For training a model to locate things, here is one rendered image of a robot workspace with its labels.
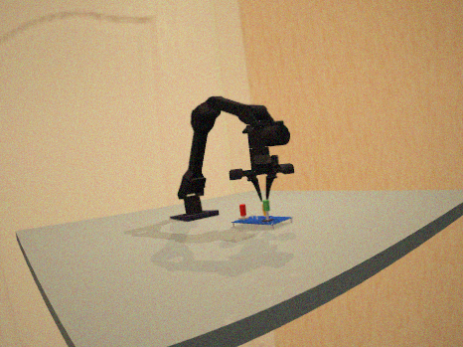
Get blue circuit board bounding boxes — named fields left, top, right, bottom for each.
left=231, top=200, right=293, bottom=230

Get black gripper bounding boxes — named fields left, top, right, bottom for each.
left=230, top=147, right=294, bottom=202

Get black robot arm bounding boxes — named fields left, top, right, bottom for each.
left=178, top=96, right=290, bottom=216

